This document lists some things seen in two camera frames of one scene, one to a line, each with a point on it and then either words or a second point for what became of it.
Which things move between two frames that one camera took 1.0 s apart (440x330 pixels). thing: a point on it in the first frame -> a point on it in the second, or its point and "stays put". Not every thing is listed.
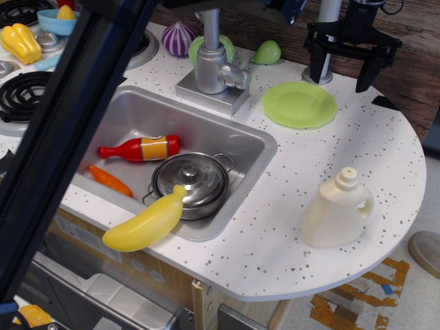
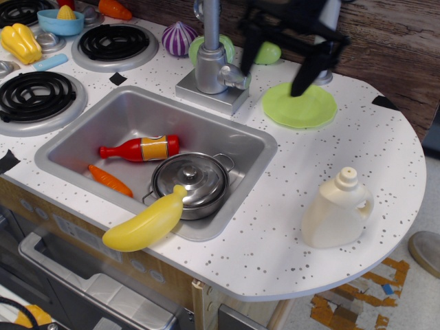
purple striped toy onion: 176,39 stays put
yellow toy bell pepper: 18,40 stays put
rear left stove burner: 24,12 stays put
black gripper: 355,35 -> 294,24
